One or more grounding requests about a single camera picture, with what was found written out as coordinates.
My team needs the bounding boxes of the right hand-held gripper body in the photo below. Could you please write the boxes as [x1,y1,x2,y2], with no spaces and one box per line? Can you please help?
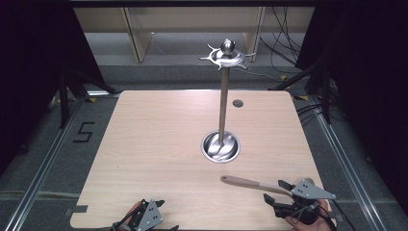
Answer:
[272,178,337,225]

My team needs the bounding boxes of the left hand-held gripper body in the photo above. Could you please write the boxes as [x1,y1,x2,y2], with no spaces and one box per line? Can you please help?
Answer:
[111,199,165,231]

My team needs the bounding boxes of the wooden handled spatula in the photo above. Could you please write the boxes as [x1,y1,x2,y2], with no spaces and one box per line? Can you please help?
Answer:
[220,174,316,196]

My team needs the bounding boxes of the steel utensil stand with hooks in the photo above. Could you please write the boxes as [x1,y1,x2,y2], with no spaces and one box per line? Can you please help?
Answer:
[198,38,257,164]

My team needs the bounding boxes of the person's left hand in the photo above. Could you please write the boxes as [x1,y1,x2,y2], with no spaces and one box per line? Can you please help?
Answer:
[115,200,144,231]

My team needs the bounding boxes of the person's right hand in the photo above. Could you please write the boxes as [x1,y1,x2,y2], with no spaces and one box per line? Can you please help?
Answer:
[284,198,332,231]

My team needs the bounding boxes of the black metal stand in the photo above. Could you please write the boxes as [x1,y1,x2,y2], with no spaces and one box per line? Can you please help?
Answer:
[57,67,120,130]
[268,61,333,125]

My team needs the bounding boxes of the black curtain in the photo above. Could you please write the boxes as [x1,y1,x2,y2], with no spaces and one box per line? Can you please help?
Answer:
[294,0,408,213]
[0,0,107,176]

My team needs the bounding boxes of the beige wooden cabinet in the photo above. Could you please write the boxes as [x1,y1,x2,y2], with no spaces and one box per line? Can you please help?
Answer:
[73,7,316,64]

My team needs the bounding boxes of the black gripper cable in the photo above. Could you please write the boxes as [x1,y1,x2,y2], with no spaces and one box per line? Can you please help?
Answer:
[320,198,356,231]

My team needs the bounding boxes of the aluminium floor rail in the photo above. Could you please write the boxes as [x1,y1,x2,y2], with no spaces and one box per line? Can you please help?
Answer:
[2,90,120,231]
[307,95,408,231]

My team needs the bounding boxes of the black floor cables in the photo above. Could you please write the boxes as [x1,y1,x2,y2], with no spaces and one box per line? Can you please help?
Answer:
[295,101,325,127]

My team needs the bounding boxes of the bundle of black hanging cables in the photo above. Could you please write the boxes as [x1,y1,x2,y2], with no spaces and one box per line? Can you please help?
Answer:
[259,6,304,66]

